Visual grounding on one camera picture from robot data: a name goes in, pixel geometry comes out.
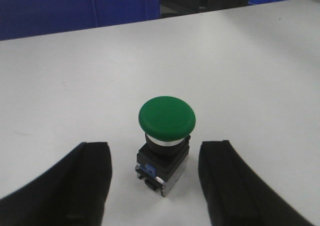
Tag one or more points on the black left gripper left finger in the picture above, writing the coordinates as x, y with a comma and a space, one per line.
71, 192

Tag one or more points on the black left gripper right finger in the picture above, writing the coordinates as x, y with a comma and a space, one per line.
235, 194

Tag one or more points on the green mushroom push button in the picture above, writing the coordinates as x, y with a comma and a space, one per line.
167, 123

